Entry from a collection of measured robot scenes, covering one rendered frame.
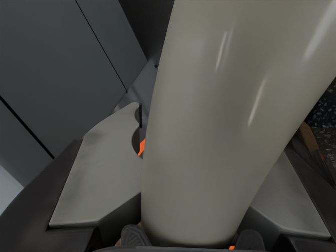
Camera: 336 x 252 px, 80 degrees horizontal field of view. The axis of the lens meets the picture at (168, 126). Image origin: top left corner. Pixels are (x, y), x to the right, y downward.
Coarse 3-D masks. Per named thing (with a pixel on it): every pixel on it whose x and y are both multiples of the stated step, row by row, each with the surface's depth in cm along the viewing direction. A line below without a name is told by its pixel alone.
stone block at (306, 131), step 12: (324, 96) 42; (312, 108) 45; (324, 108) 42; (312, 120) 44; (324, 120) 42; (300, 132) 56; (312, 132) 45; (324, 132) 43; (300, 144) 66; (312, 144) 51; (324, 144) 45; (300, 156) 80; (312, 156) 58; (324, 156) 47; (312, 168) 69; (324, 168) 52
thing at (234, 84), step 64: (192, 0) 3; (256, 0) 2; (320, 0) 2; (192, 64) 3; (256, 64) 3; (320, 64) 3; (192, 128) 3; (256, 128) 3; (192, 192) 4; (256, 192) 4
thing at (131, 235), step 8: (128, 232) 5; (136, 232) 5; (144, 232) 5; (248, 232) 5; (256, 232) 5; (128, 240) 5; (136, 240) 5; (144, 240) 5; (240, 240) 5; (248, 240) 5; (256, 240) 5; (104, 248) 4; (112, 248) 4; (120, 248) 5; (128, 248) 5; (136, 248) 5; (144, 248) 5; (152, 248) 5; (160, 248) 5; (168, 248) 5; (176, 248) 5; (184, 248) 5; (192, 248) 5; (200, 248) 5; (240, 248) 5; (248, 248) 5; (256, 248) 5; (264, 248) 5
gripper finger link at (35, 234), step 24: (72, 144) 8; (48, 168) 7; (24, 192) 6; (48, 192) 6; (0, 216) 5; (24, 216) 5; (48, 216) 6; (0, 240) 5; (24, 240) 5; (48, 240) 5; (72, 240) 5; (96, 240) 6
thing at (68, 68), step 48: (0, 0) 30; (48, 0) 41; (96, 0) 64; (0, 48) 27; (48, 48) 36; (96, 48) 53; (0, 96) 25; (48, 96) 32; (96, 96) 46; (0, 144) 23; (48, 144) 29; (0, 192) 25
